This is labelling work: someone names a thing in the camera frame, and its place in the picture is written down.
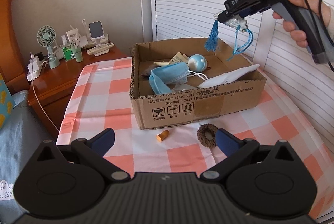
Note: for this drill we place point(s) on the orange foam earplug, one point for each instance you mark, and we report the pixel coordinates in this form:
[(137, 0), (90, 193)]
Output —
[(162, 136)]

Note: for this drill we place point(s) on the green cosmetic tube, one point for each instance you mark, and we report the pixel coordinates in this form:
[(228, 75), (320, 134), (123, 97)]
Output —
[(77, 53)]

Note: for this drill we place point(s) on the slim white stick bottle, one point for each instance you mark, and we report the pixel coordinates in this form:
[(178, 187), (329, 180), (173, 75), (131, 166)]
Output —
[(84, 28)]

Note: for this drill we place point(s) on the grey fabric sachet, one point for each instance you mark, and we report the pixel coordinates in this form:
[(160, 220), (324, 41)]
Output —
[(147, 71)]

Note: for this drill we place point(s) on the pink checked tablecloth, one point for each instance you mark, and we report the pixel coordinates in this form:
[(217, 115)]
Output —
[(104, 109)]

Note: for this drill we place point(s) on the person's right forearm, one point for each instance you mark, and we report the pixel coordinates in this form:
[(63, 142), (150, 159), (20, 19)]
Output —
[(327, 20)]

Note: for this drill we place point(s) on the brown cardboard box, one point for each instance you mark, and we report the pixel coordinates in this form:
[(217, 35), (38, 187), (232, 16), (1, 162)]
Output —
[(169, 114)]

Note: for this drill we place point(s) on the wooden nightstand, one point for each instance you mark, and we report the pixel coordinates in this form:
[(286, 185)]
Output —
[(60, 83)]

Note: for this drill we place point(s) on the yellow snack packet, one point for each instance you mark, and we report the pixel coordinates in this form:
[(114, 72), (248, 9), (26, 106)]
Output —
[(179, 58)]

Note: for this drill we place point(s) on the wooden bed headboard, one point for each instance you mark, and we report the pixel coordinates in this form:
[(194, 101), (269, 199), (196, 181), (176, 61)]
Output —
[(10, 31)]

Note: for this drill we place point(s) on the white power strip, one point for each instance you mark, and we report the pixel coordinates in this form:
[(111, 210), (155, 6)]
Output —
[(34, 74)]

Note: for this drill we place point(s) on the white face mask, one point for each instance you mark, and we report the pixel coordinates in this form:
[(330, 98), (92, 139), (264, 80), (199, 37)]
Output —
[(229, 76)]

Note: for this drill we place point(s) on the yellow paper bag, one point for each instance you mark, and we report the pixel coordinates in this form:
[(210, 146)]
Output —
[(5, 101)]

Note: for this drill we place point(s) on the blue tassel pendant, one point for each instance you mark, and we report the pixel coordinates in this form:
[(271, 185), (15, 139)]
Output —
[(212, 38)]

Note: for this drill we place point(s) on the white plug charger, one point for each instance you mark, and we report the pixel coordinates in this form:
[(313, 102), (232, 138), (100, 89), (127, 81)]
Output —
[(35, 62)]

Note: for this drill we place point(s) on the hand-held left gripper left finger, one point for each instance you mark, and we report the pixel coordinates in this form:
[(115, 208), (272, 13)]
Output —
[(104, 139)]

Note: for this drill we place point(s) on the blue face mask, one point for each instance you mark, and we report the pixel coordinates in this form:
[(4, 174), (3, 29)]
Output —
[(167, 76)]

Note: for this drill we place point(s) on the pale green desk fan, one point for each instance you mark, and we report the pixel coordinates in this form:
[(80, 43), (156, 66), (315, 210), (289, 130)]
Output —
[(46, 36)]

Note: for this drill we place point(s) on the green label bottle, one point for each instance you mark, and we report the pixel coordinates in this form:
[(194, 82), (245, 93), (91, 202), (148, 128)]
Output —
[(67, 53)]

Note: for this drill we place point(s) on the white phone stand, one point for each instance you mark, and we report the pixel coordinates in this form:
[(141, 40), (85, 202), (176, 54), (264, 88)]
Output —
[(96, 31)]

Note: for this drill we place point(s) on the blue printed bed sheet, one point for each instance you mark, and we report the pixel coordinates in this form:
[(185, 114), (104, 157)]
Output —
[(23, 135)]

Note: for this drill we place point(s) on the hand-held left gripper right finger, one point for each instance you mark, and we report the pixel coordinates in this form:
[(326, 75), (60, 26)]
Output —
[(227, 143)]

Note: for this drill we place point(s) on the person's right hand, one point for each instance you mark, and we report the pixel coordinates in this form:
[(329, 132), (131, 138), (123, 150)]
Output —
[(294, 33)]

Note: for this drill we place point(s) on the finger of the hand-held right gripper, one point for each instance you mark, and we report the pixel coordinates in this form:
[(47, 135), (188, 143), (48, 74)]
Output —
[(229, 16)]

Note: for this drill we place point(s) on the blue round plush toy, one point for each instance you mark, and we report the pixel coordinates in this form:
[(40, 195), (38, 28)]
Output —
[(198, 63)]

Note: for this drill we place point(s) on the white remote control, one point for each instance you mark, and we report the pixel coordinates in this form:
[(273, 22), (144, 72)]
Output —
[(100, 48)]

